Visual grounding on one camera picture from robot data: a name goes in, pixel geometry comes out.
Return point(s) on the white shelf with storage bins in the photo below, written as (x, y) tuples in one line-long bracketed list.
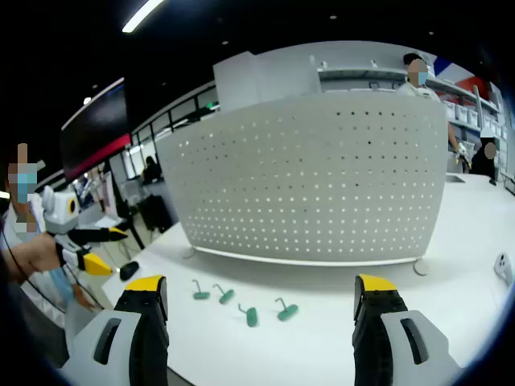
[(468, 112)]

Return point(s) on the green hook assembly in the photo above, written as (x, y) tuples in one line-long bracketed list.
[(226, 296), (200, 296), (252, 317), (288, 312)]

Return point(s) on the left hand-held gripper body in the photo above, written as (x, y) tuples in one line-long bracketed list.
[(60, 217)]

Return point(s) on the person's left hand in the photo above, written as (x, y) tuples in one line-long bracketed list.
[(40, 257)]

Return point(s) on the black computer mouse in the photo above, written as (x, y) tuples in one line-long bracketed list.
[(128, 270)]

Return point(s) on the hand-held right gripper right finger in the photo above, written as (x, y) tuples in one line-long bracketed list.
[(402, 346)]

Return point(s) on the white power socket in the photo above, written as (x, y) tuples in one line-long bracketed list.
[(505, 267)]

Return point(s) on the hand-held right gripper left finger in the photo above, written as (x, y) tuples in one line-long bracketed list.
[(120, 342)]

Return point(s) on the background white desk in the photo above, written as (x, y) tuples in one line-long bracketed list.
[(106, 222)]

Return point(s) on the black wall screen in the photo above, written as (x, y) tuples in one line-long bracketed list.
[(96, 128)]

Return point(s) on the ceiling light strip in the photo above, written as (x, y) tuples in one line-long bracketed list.
[(141, 15)]

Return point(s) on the grey cloth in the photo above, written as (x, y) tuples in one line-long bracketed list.
[(86, 326)]

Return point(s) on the white perforated mounting plate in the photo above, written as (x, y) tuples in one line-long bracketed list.
[(306, 181)]

